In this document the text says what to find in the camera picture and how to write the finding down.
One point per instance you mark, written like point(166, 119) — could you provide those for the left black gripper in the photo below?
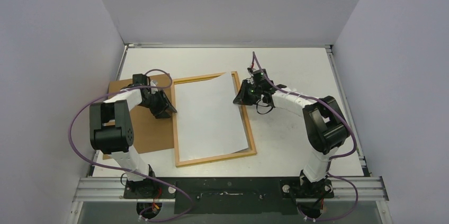
point(160, 112)

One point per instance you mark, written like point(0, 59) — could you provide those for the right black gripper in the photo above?
point(250, 92)

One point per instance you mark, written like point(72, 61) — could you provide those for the brown frame backing board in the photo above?
point(150, 134)

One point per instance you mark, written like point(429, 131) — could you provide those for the blue building photo print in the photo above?
point(209, 124)

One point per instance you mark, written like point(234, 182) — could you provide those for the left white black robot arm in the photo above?
point(111, 130)

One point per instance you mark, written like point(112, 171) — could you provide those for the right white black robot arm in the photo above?
point(324, 124)

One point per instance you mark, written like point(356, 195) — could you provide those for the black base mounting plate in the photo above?
point(230, 195)

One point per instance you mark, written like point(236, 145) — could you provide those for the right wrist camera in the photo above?
point(258, 76)

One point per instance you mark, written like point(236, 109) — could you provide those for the aluminium front rail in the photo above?
point(110, 189)

